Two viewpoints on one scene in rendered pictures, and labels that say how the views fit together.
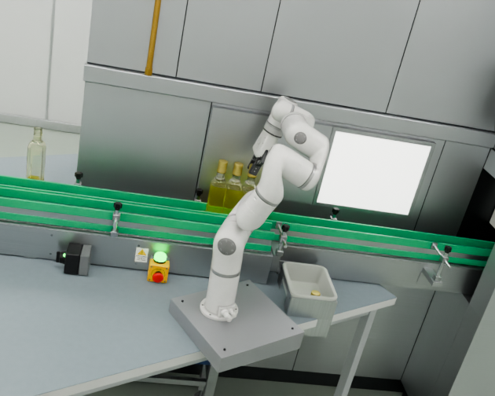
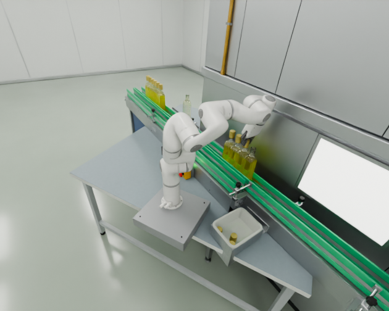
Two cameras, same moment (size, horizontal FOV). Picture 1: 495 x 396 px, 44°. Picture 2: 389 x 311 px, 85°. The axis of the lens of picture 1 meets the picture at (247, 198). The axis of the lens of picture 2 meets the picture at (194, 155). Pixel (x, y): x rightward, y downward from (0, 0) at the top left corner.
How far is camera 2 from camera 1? 167 cm
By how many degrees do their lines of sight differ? 57
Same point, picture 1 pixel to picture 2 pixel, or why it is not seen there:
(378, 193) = (352, 208)
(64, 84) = not seen: hidden behind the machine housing
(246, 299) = (190, 207)
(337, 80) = (334, 93)
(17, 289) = (142, 151)
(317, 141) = (208, 119)
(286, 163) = (175, 125)
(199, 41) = (245, 54)
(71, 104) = not seen: hidden behind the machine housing
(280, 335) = (170, 234)
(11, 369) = (96, 170)
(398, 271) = (330, 279)
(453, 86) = not seen: outside the picture
